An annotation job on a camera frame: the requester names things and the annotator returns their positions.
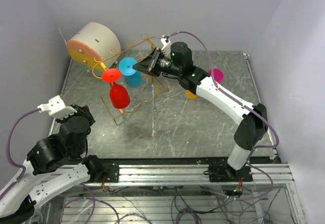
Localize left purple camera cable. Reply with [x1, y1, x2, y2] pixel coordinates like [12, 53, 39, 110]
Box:
[0, 108, 43, 199]

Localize beige cylindrical toy box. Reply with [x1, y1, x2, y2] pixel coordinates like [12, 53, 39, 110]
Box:
[67, 22, 121, 72]

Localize gold wire wine glass rack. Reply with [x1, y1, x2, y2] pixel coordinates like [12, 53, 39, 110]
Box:
[91, 34, 169, 124]

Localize loose cables under frame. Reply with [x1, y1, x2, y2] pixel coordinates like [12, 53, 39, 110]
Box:
[58, 180, 282, 224]

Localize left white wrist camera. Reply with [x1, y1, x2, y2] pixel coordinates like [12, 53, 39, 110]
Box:
[37, 95, 77, 119]

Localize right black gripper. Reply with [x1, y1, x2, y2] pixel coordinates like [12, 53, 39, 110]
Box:
[133, 48, 181, 77]

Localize yellow plastic wine glass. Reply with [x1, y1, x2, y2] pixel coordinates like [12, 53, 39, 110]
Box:
[185, 90, 198, 99]

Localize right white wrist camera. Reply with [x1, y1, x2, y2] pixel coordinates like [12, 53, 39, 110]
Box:
[160, 35, 172, 56]

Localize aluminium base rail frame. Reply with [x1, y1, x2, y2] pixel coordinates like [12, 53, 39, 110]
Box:
[22, 164, 309, 224]

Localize magenta plastic wine glass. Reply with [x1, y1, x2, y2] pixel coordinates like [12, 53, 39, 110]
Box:
[208, 68, 224, 84]

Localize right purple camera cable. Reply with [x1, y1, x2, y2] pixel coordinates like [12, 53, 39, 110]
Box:
[167, 30, 280, 164]

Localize blue plastic wine glass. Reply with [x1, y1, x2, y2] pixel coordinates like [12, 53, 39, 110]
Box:
[118, 57, 142, 88]

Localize red plastic wine glass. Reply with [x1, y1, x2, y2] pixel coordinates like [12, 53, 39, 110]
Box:
[102, 68, 131, 109]

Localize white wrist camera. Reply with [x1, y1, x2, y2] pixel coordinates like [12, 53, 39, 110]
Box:
[160, 35, 172, 56]
[37, 95, 77, 119]

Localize purple camera cable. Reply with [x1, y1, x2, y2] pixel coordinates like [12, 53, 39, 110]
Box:
[167, 30, 280, 164]
[0, 108, 43, 199]

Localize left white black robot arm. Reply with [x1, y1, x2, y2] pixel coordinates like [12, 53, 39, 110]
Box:
[1, 104, 104, 223]

